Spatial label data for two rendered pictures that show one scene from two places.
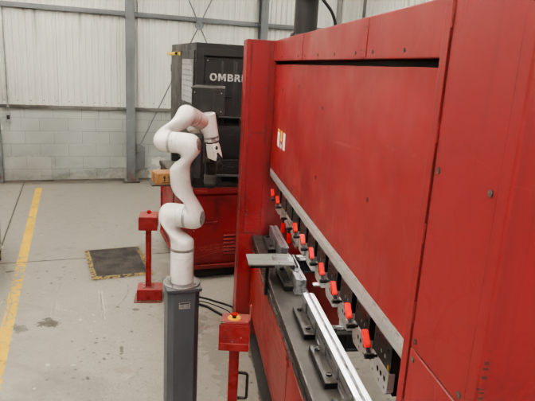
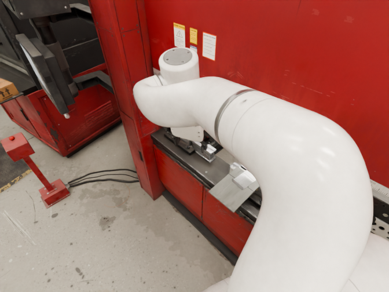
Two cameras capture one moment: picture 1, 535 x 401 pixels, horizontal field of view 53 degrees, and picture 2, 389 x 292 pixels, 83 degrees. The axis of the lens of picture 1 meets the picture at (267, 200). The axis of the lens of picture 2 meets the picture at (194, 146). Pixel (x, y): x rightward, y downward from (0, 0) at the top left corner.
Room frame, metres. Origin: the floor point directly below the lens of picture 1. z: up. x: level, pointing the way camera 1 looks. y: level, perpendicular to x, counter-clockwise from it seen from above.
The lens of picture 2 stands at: (2.56, 0.59, 2.03)
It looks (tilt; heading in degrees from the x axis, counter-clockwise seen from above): 44 degrees down; 325
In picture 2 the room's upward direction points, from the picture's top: straight up
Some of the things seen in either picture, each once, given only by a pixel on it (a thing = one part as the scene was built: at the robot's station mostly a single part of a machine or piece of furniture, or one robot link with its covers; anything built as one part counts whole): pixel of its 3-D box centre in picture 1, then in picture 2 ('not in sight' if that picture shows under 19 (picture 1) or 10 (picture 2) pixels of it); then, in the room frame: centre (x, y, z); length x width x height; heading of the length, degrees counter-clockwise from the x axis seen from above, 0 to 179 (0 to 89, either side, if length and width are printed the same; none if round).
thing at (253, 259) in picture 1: (269, 259); (235, 187); (3.03, -0.03, 1.00); 0.26 x 0.18 x 0.01; 99
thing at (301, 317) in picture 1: (302, 322); not in sight; (2.45, -0.21, 0.89); 0.30 x 0.05 x 0.03; 9
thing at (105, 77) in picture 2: (232, 183); (98, 86); (4.30, 0.29, 1.18); 0.40 x 0.24 x 0.07; 9
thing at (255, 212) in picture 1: (293, 196); (168, 84); (4.05, -0.20, 1.15); 0.85 x 0.25 x 2.30; 99
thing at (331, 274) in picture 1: (340, 282); not in sight; (2.09, -0.32, 1.26); 0.15 x 0.09 x 0.17; 9
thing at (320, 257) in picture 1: (328, 266); not in sight; (2.29, -0.29, 1.26); 0.15 x 0.09 x 0.17; 9
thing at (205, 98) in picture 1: (207, 140); (52, 49); (4.22, 0.50, 1.53); 0.51 x 0.25 x 0.85; 5
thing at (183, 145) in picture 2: (268, 243); (179, 142); (3.64, -0.03, 0.89); 0.30 x 0.05 x 0.03; 9
